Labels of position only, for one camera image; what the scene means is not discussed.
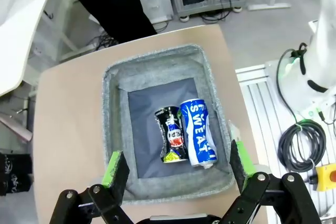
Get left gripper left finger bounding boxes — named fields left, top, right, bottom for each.
left=49, top=150, right=137, bottom=224

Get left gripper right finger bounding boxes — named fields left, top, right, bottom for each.
left=220, top=140, right=321, bottom=224

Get blue Pocari Sweat can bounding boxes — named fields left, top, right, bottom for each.
left=178, top=99, right=218, bottom=169

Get crushed black Pepsi can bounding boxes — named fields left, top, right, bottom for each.
left=154, top=106, right=189, bottom=164

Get grey basket labelled Can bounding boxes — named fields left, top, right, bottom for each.
left=101, top=44, right=236, bottom=205

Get yellow emergency stop box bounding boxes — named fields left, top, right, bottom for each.
left=314, top=165, right=336, bottom=192

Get black white-printed fabric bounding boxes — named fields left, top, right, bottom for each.
left=0, top=152, right=33, bottom=196

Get large white table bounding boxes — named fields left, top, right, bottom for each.
left=0, top=0, right=79, bottom=97

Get black trousers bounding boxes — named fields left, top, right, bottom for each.
left=56, top=0, right=158, bottom=44

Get coiled black cable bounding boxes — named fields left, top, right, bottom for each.
left=277, top=119, right=328, bottom=174

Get aluminium base plate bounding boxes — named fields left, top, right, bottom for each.
left=235, top=60, right=336, bottom=224

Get black cable with green light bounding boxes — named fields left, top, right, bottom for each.
left=275, top=42, right=308, bottom=125

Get black floor cables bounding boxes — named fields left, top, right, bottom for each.
left=86, top=11, right=237, bottom=52

